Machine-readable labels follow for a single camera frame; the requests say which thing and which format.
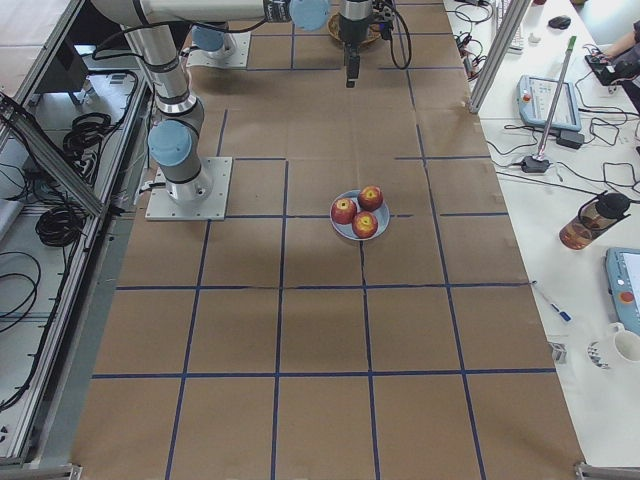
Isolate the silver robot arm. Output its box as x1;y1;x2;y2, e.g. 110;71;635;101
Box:
93;1;329;203

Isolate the woven wicker basket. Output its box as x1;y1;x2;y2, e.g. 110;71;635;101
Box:
327;13;381;47

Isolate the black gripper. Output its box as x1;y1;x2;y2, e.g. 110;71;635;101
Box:
338;0;373;88

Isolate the light blue plate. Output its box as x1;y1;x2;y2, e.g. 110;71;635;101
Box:
330;190;391;240

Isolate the long silver rod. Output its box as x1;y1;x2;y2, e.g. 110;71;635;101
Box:
533;35;577;163

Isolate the red apple on plate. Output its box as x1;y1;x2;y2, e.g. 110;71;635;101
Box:
330;197;357;225
357;185;384;212
351;211;379;239

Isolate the dark drink bottle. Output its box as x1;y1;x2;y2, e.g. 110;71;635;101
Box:
559;192;631;250

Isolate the blue teach pendant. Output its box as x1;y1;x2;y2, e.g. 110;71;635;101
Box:
605;247;639;334
516;75;582;132

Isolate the white mug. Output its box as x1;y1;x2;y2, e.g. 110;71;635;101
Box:
586;322;639;370

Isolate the black computer mouse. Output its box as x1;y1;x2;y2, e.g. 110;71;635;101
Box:
547;15;572;30

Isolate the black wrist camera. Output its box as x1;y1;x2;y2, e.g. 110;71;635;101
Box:
373;1;395;41

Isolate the aluminium frame post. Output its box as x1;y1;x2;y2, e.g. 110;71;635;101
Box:
468;0;529;114

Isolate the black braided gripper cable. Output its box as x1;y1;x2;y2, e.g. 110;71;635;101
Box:
387;0;414;71

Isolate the blue white pen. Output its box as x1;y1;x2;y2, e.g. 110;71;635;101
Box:
531;280;572;322

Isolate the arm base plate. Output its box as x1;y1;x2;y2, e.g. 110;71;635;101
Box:
186;27;251;69
145;157;233;221

